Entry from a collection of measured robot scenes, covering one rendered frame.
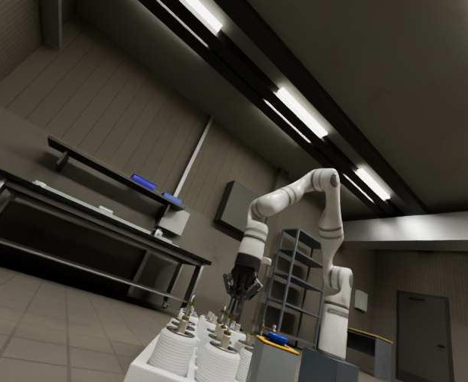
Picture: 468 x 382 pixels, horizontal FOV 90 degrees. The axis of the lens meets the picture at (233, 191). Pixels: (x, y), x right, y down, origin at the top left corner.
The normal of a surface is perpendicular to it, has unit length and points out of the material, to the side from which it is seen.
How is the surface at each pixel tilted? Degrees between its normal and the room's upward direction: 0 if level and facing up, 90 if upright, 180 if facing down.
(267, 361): 90
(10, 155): 90
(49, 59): 90
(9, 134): 90
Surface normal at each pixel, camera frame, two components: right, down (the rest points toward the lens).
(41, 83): 0.58, -0.18
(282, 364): 0.14, -0.40
